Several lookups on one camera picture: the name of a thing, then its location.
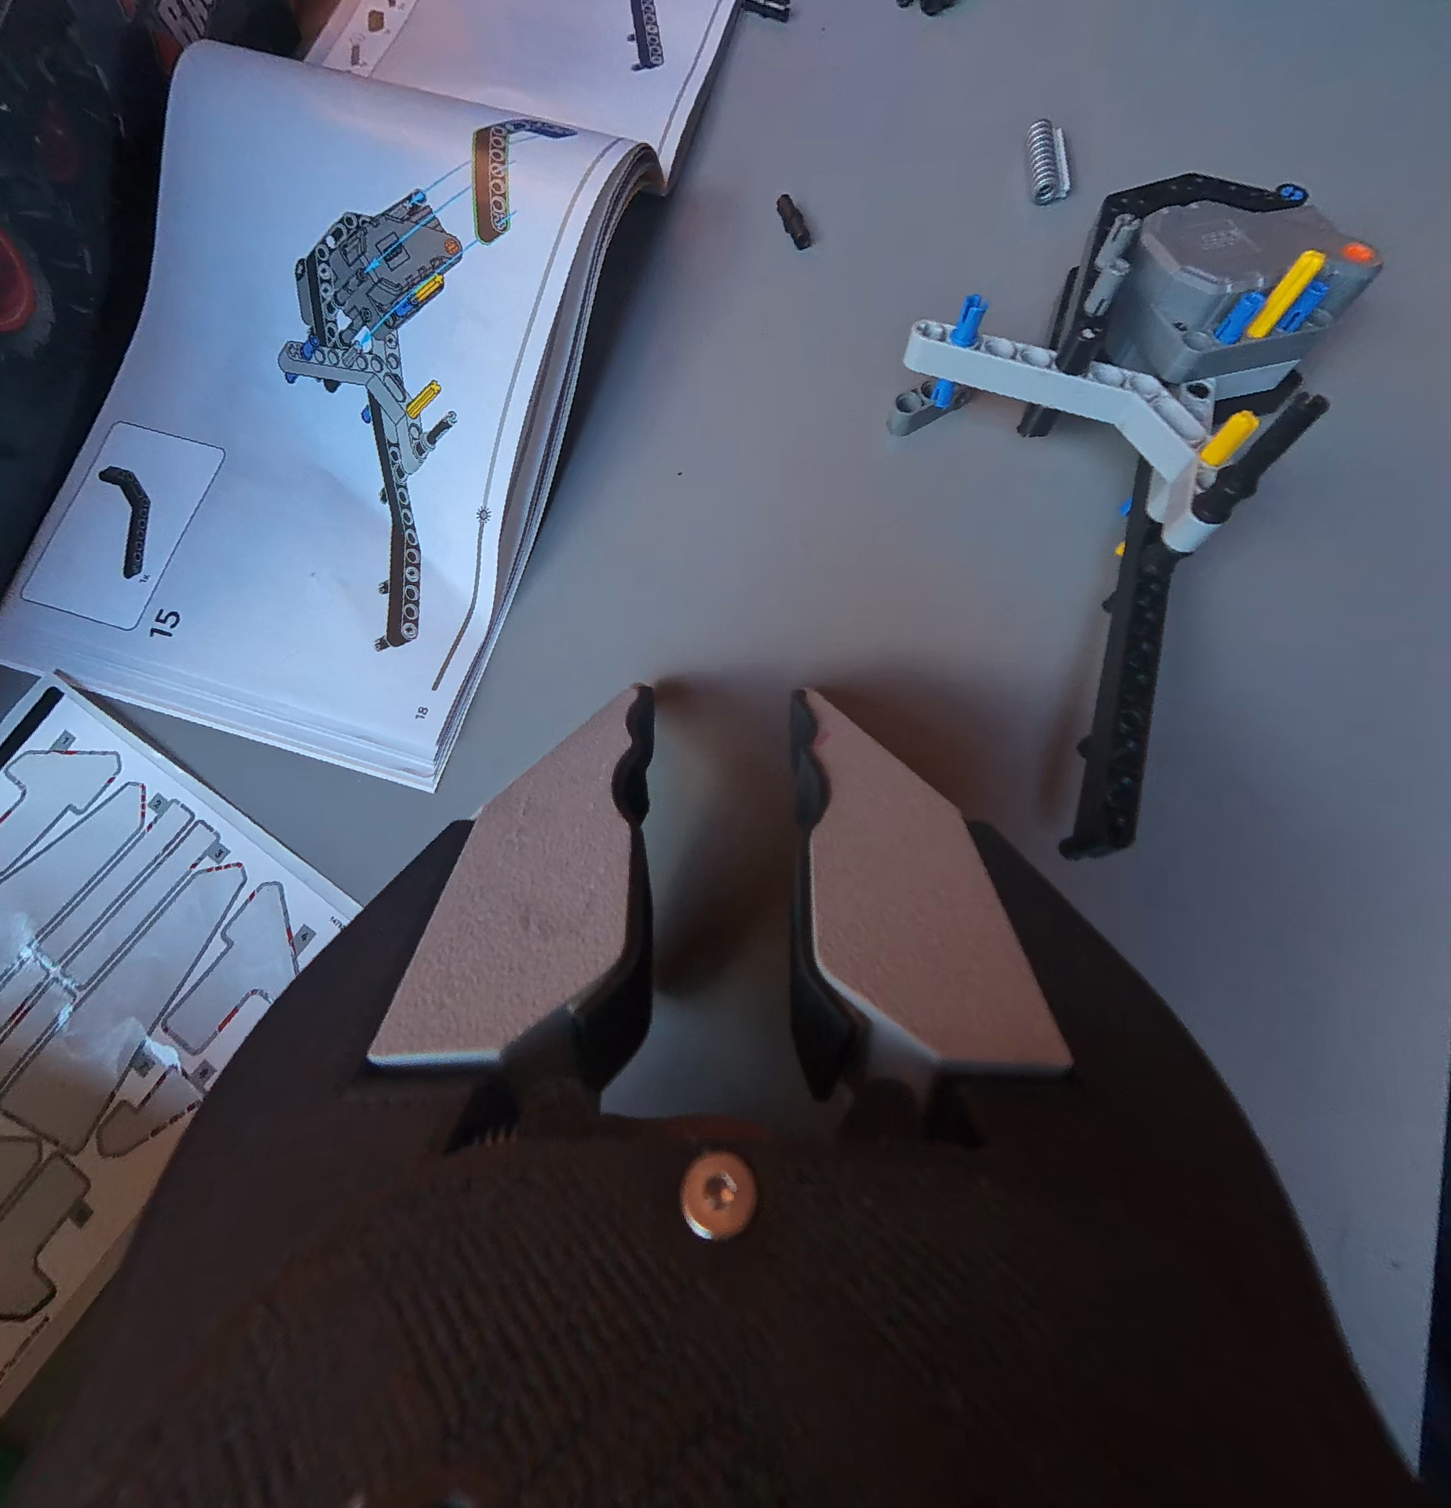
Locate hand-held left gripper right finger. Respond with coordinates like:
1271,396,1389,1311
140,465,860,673
788,687,1077,1102

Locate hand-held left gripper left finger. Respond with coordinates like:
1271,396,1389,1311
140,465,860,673
369,683,658,1097

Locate grey black lego assembly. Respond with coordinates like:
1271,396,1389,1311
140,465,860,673
889,170,1382,862

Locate open lego instruction booklet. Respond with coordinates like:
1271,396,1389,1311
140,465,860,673
0,0,739,793

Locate dark lego set box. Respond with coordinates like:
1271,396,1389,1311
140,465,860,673
0,0,315,650

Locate white sticker sheet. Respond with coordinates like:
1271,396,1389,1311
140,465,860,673
0,673,362,1432

